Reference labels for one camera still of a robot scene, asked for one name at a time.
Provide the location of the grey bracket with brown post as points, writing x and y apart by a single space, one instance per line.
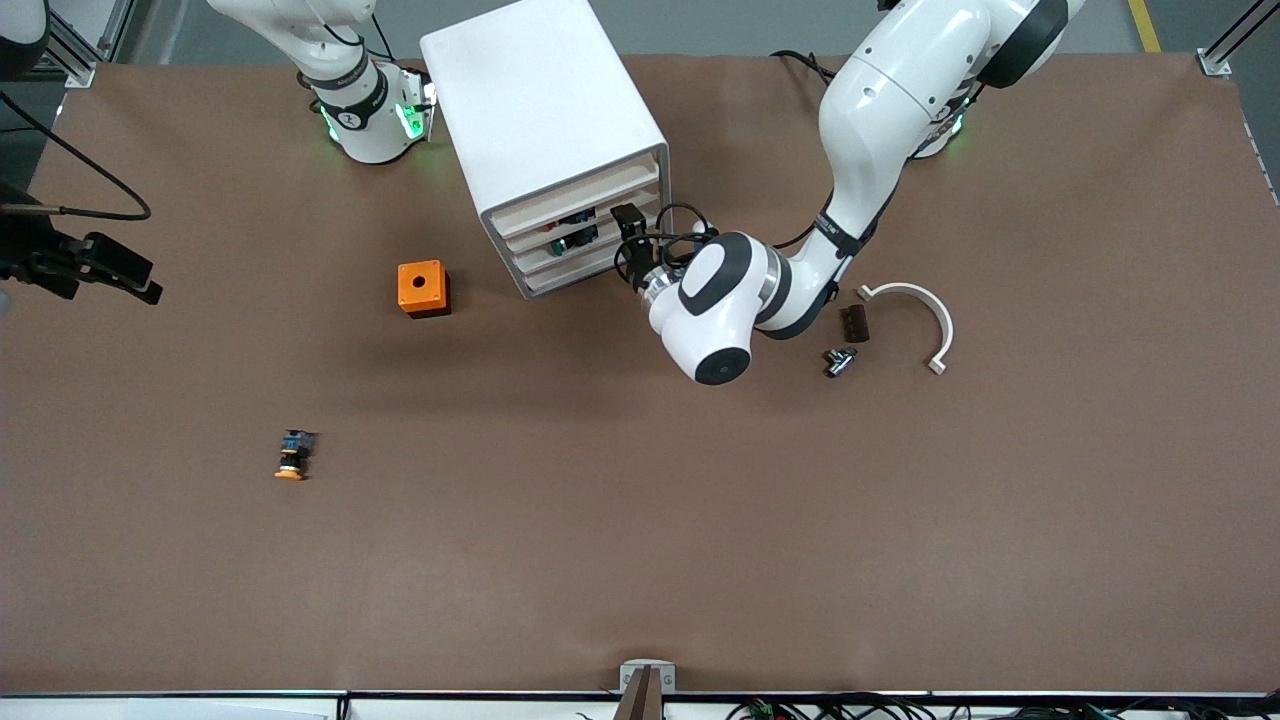
647 690

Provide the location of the orange box with hole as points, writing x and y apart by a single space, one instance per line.
420 285

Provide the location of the yellow push button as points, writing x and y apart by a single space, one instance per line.
291 455

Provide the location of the aluminium frame profile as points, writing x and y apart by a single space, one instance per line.
1225 50
80 55

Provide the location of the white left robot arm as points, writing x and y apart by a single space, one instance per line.
880 100

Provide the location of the white table edge strip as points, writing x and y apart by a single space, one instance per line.
200 705

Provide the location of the green push button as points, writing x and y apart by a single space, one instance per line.
572 241

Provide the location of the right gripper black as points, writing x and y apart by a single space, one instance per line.
30 255

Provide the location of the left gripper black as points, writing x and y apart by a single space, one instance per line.
637 264

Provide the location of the red push button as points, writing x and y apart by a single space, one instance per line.
577 217

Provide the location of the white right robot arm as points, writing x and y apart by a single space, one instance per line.
365 130

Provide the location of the silver metal key switch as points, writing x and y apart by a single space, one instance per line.
840 361

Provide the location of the white curved plastic arc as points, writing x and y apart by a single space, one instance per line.
940 315

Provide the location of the brown ribbed block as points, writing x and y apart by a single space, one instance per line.
856 323

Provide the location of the brown paper table cover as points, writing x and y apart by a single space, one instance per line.
640 500

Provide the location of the right arm base connector panel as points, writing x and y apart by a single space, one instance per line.
418 105

